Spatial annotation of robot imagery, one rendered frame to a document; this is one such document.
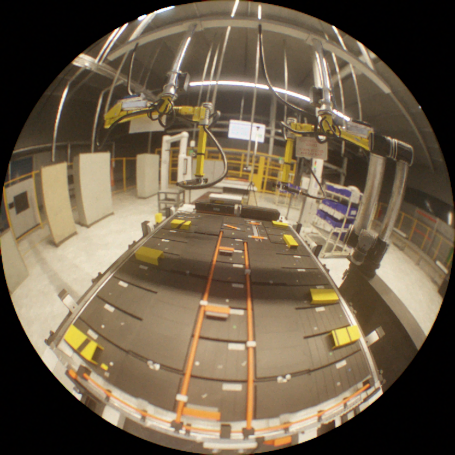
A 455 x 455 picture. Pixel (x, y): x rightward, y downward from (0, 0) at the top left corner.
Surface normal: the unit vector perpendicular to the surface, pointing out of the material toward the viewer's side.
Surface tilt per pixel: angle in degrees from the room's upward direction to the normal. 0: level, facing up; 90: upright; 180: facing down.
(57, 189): 90
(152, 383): 0
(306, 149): 90
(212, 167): 90
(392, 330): 90
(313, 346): 0
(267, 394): 0
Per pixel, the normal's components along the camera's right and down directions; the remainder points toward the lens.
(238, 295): 0.11, -0.91
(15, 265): 0.99, 0.12
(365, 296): -0.99, -0.06
